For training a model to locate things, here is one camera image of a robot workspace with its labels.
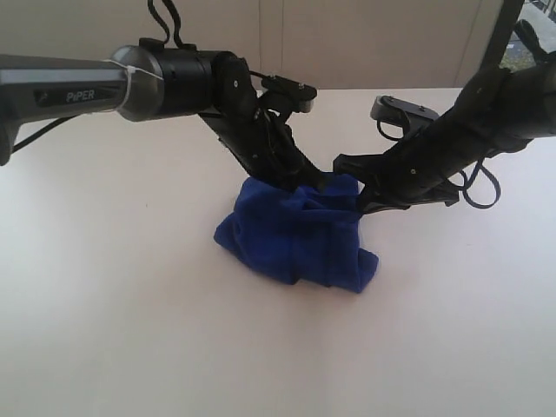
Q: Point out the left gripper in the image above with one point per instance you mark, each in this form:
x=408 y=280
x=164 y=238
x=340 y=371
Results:
x=264 y=151

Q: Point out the blue towel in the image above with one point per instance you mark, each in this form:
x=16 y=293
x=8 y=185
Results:
x=306 y=235

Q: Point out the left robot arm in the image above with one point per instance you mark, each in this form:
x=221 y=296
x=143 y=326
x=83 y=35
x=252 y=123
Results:
x=150 y=82

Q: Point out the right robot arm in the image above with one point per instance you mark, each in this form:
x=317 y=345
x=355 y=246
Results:
x=498 y=111

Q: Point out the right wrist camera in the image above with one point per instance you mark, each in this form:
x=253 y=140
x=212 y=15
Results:
x=403 y=114

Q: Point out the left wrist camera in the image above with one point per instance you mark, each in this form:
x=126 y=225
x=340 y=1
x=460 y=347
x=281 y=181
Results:
x=287 y=96

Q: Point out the black window frame post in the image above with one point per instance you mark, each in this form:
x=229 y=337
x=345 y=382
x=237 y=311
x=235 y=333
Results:
x=502 y=32

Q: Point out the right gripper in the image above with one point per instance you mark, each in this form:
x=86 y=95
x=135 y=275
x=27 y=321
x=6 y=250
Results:
x=413 y=172

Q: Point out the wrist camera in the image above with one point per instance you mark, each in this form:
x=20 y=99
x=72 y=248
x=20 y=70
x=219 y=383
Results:
x=287 y=96
x=403 y=114

